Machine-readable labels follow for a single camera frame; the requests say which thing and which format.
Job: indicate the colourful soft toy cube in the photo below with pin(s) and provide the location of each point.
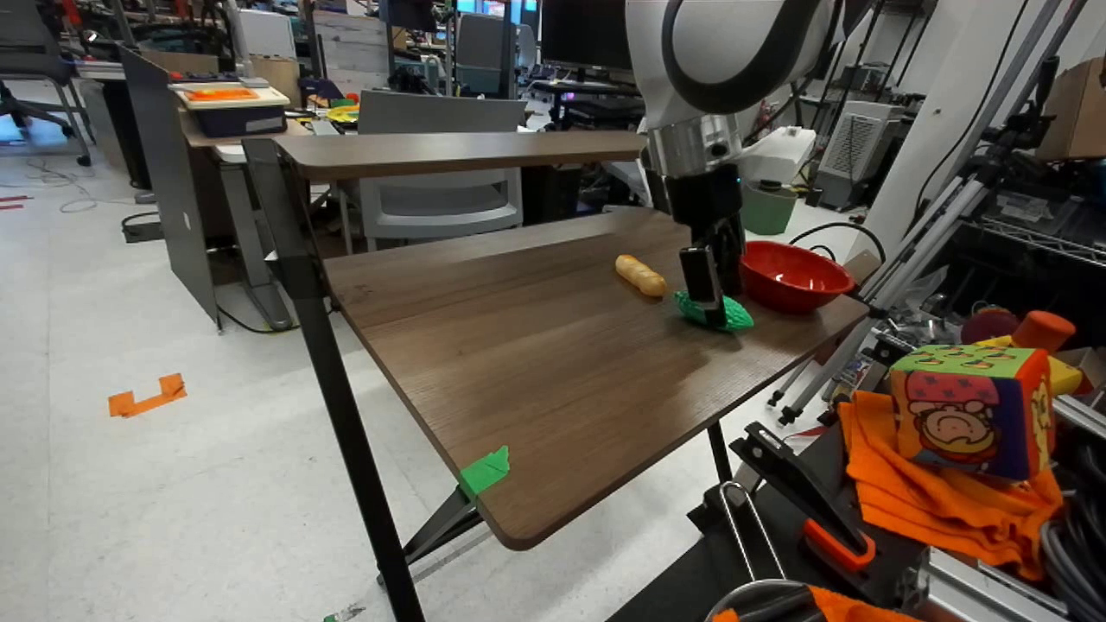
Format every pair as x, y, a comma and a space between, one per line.
959, 406

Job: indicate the dark partition panel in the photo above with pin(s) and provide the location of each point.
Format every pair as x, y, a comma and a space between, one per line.
168, 190

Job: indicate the orange floor tape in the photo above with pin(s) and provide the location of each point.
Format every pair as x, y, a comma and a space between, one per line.
147, 399

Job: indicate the cardboard box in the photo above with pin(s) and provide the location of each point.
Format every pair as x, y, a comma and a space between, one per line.
1076, 112

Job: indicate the white plastic container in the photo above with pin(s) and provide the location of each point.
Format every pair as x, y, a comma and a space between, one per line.
778, 154

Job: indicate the stand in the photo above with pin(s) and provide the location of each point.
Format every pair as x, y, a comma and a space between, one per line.
929, 220

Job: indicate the green knitted toy vegetable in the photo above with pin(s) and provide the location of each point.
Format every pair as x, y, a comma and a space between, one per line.
739, 315

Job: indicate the yellow toy bread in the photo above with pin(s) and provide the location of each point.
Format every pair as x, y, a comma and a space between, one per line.
640, 275

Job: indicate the white and blue box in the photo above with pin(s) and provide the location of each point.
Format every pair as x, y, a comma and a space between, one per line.
233, 108

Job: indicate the monitor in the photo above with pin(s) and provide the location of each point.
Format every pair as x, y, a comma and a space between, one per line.
586, 34

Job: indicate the white air purifier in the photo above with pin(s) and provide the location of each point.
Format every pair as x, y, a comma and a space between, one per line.
855, 147

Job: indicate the black office chair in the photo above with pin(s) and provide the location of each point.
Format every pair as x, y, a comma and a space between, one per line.
34, 52

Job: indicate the red bowl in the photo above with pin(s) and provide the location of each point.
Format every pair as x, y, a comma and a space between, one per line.
791, 278

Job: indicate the white office chair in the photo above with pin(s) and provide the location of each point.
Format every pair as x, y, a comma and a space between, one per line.
441, 199

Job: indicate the green tape piece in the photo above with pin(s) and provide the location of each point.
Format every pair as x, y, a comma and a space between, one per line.
484, 472

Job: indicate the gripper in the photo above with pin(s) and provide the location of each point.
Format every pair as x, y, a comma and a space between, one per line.
704, 197

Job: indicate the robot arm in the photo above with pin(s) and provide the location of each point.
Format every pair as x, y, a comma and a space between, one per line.
691, 52

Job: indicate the orange cloth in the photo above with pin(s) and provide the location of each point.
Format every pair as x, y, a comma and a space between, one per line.
933, 510

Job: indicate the orange toy cylinder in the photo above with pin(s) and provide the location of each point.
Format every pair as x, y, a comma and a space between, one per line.
1044, 331

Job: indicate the aluminium profile bar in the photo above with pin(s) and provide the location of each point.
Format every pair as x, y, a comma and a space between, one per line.
968, 587

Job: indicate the green bucket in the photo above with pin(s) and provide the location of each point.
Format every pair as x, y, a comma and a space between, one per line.
767, 212

